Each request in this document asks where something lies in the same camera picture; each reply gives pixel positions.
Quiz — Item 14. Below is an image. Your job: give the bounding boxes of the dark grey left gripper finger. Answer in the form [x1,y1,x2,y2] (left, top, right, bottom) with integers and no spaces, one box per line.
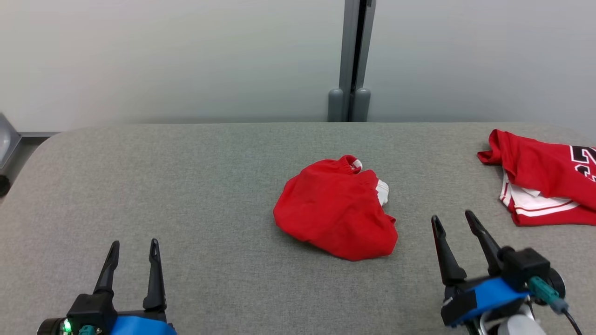
[93,241,121,295]
[142,238,167,311]

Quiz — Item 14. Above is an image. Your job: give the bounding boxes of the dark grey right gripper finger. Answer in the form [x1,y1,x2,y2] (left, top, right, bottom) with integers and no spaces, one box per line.
[431,215,467,287]
[464,210,503,275]

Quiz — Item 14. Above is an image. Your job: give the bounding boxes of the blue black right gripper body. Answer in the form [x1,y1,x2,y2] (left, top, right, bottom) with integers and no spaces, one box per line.
[440,277,530,327]

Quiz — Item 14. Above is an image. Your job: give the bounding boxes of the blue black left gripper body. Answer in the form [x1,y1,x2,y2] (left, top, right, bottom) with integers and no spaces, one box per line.
[111,310,177,335]

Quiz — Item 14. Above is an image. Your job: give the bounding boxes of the red white basketball jersey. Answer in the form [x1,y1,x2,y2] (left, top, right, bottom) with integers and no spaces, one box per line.
[477,129,596,227]

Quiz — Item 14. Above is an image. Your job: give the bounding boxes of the red shorts white waistband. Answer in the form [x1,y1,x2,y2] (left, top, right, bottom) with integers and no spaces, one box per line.
[273,155,399,262]

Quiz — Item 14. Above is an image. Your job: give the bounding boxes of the teal plug right camera cable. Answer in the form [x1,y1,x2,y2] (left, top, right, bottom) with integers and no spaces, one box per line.
[528,277,582,335]

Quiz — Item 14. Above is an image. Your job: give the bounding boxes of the grey metal frame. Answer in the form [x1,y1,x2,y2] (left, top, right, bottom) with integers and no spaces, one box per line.
[0,113,21,170]

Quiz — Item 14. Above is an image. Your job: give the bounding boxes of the grey rounded post cap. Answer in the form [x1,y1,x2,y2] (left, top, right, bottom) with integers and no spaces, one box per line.
[328,88,345,122]
[352,87,372,122]

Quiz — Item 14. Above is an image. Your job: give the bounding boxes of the grey vertical partition post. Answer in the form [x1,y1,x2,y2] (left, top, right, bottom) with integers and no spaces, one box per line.
[339,0,377,122]

